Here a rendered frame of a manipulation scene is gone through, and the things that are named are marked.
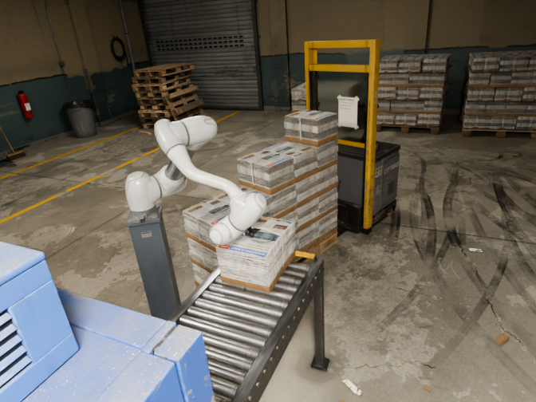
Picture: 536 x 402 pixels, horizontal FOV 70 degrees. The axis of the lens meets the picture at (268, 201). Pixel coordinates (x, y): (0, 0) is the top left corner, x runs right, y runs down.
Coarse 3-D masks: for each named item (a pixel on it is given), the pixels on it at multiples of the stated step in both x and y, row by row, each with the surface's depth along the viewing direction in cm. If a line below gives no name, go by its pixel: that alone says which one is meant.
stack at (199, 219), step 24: (288, 192) 309; (312, 192) 332; (192, 216) 274; (216, 216) 270; (264, 216) 294; (288, 216) 315; (312, 216) 341; (192, 240) 288; (312, 240) 351; (192, 264) 303; (216, 264) 275
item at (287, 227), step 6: (258, 222) 214; (264, 222) 214; (270, 222) 213; (276, 222) 213; (282, 222) 213; (288, 222) 213; (264, 228) 206; (270, 228) 206; (276, 228) 206; (282, 228) 205; (288, 228) 205; (294, 228) 215; (288, 234) 206; (294, 234) 216; (288, 240) 208; (288, 246) 209; (294, 246) 220; (288, 252) 212
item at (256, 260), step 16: (240, 240) 197; (256, 240) 196; (272, 240) 194; (224, 256) 194; (240, 256) 189; (256, 256) 184; (272, 256) 190; (224, 272) 201; (240, 272) 195; (256, 272) 191; (272, 272) 193
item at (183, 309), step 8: (216, 272) 213; (208, 280) 207; (200, 288) 201; (208, 288) 203; (192, 296) 196; (200, 296) 197; (184, 304) 190; (192, 304) 191; (176, 312) 186; (184, 312) 186; (168, 320) 181; (176, 320) 180
